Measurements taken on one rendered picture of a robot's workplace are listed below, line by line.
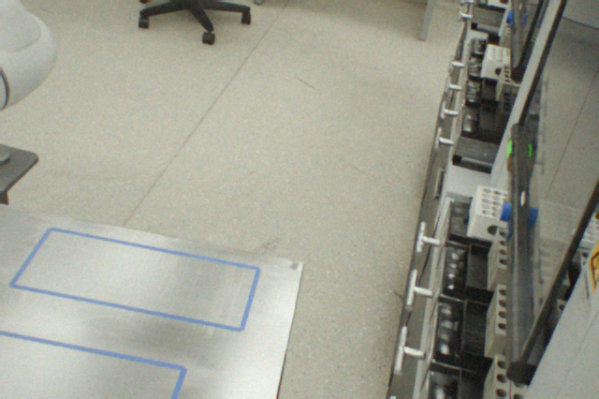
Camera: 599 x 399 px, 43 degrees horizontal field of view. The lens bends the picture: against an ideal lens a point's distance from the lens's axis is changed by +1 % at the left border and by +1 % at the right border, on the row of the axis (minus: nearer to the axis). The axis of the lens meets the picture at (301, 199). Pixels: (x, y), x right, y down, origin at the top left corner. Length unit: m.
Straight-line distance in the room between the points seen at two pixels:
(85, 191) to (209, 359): 1.77
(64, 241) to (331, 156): 1.97
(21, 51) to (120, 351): 0.76
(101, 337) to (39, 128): 2.10
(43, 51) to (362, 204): 1.52
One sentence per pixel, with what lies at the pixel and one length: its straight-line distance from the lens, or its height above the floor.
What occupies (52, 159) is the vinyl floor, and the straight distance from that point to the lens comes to 2.96.
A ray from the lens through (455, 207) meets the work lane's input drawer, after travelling 1.47.
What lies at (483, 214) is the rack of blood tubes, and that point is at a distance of 1.39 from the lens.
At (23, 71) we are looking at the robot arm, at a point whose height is 0.87.
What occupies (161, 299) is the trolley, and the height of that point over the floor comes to 0.82.
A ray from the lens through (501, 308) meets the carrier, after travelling 1.18.
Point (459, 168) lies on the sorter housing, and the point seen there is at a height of 0.73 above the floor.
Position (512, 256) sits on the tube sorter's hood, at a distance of 1.09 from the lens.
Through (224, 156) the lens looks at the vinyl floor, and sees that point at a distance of 3.01.
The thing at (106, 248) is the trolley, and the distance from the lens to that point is 1.25.
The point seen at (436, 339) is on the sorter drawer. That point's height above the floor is 0.81.
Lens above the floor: 1.61
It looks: 35 degrees down
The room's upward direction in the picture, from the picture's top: 10 degrees clockwise
